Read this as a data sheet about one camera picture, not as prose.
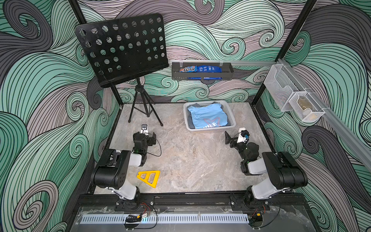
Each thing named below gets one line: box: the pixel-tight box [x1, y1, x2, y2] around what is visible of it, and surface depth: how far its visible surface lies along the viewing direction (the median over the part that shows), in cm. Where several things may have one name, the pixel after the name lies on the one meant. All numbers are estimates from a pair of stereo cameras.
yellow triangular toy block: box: [136, 170, 161, 189], surface depth 83 cm
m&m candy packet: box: [179, 65, 198, 73], surface depth 94 cm
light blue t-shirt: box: [187, 103, 229, 129], surface depth 104 cm
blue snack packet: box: [196, 65, 223, 73], surface depth 94 cm
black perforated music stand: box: [74, 13, 170, 127], surface depth 68 cm
